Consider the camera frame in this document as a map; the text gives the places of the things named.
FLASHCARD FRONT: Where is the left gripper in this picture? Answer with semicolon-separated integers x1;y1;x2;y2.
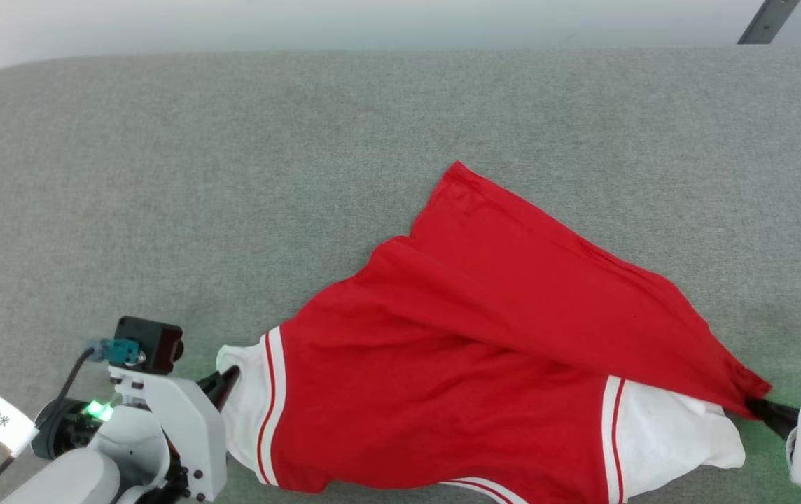
108;364;242;503

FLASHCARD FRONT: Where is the red garment with white sleeves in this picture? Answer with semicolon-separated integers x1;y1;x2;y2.
216;161;772;504

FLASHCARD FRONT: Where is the grey fabric sofa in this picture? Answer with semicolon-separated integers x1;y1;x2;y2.
0;45;801;504

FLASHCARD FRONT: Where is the white paper label tag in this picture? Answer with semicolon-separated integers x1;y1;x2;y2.
0;394;39;456

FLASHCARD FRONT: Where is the teal left camera connector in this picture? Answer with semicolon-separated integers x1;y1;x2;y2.
88;338;144;367

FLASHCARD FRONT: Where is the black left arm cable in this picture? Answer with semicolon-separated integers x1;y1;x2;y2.
0;346;97;504

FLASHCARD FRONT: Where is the dark grey metal post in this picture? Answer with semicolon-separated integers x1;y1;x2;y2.
737;0;801;46

